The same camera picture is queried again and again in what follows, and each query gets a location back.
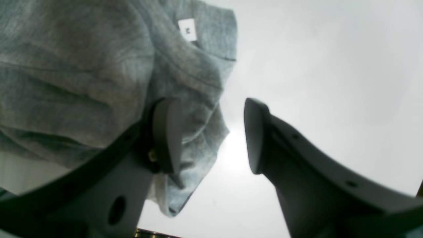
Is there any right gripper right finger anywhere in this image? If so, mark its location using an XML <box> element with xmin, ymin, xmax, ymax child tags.
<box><xmin>244</xmin><ymin>98</ymin><xmax>423</xmax><ymax>238</ymax></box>

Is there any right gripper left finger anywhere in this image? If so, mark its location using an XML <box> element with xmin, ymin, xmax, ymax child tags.
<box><xmin>1</xmin><ymin>98</ymin><xmax>183</xmax><ymax>238</ymax></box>

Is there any grey t-shirt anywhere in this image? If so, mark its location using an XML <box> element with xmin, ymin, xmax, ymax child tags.
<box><xmin>1</xmin><ymin>0</ymin><xmax>237</xmax><ymax>218</ymax></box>

